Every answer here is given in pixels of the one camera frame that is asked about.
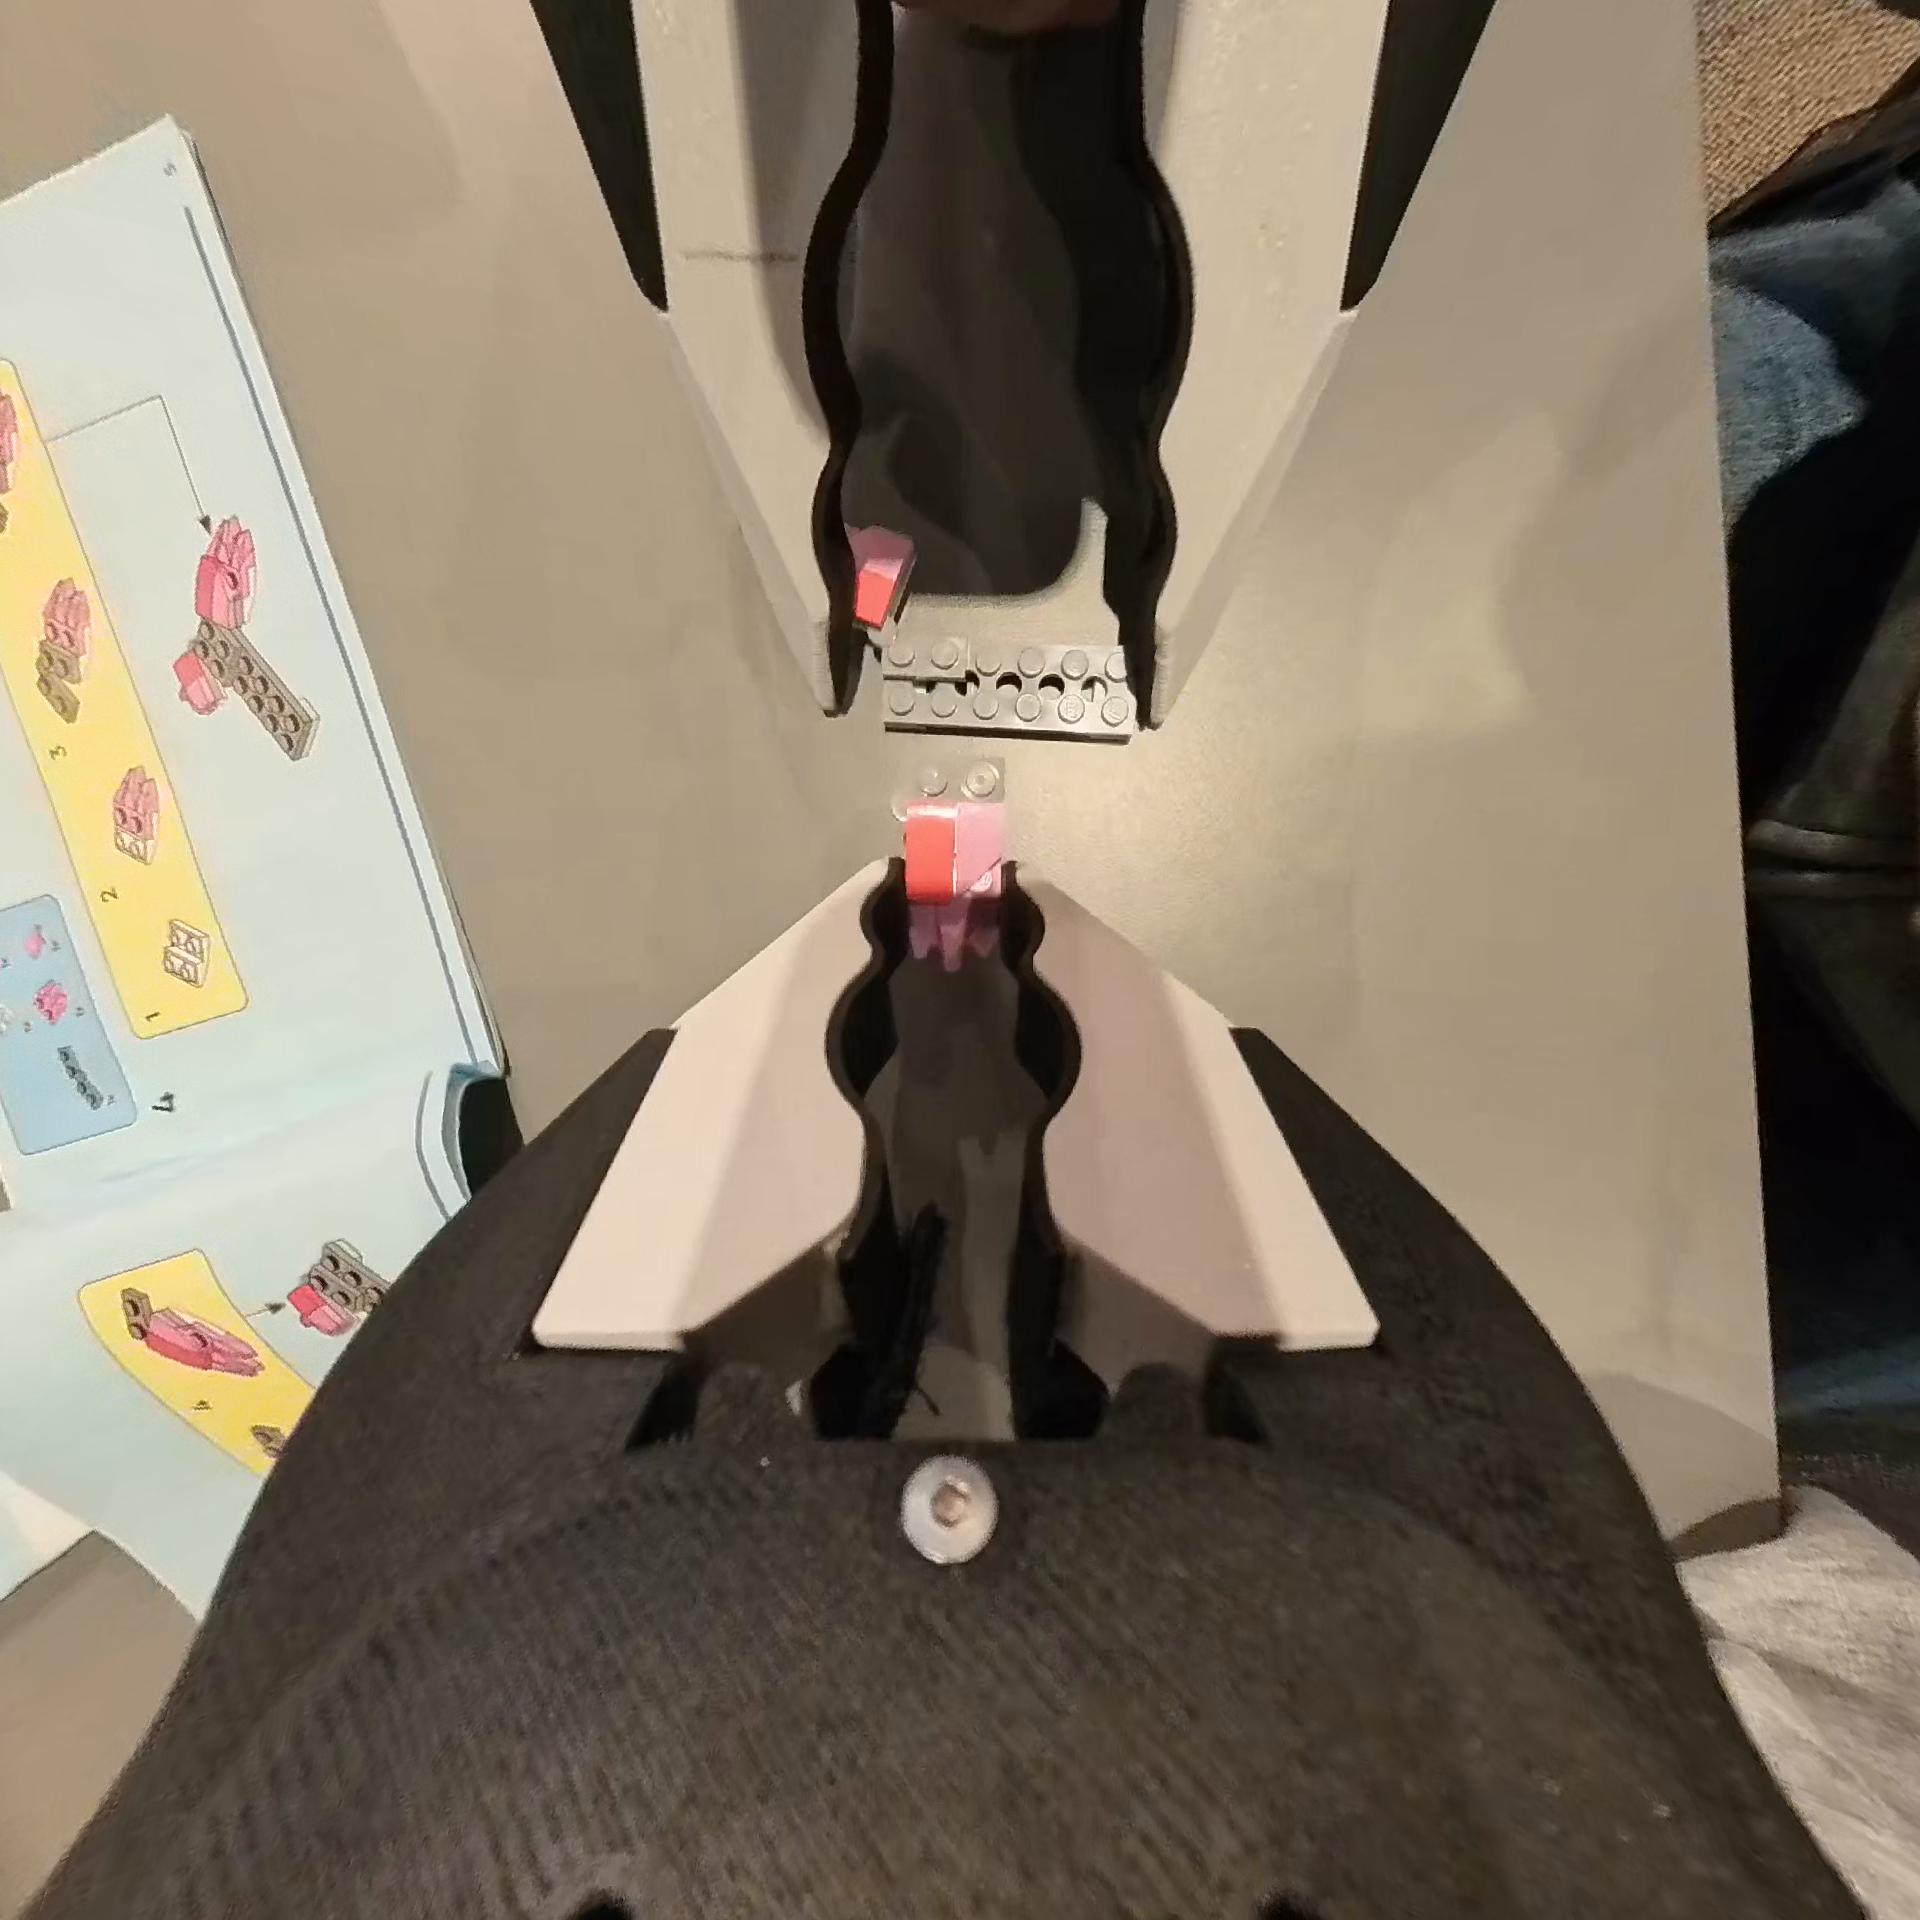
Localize long grey holed plate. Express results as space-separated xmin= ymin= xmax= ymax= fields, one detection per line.
xmin=882 ymin=637 xmax=1135 ymax=740

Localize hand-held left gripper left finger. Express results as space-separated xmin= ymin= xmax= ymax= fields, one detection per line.
xmin=532 ymin=855 xmax=940 ymax=1397

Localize white cloth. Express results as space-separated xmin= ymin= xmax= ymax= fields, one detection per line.
xmin=1670 ymin=1482 xmax=1920 ymax=1920

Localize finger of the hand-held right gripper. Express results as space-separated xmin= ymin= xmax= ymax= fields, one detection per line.
xmin=1112 ymin=0 xmax=1400 ymax=734
xmin=619 ymin=0 xmax=906 ymax=715

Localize open light blue instruction booklet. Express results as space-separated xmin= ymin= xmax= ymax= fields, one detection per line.
xmin=0 ymin=111 xmax=519 ymax=1622

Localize blue denim trousers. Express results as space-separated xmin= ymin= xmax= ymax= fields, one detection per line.
xmin=1709 ymin=158 xmax=1920 ymax=632

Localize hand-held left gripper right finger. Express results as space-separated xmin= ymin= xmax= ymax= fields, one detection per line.
xmin=997 ymin=862 xmax=1382 ymax=1420

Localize grey desk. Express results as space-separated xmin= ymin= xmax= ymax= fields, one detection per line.
xmin=0 ymin=0 xmax=1790 ymax=1920

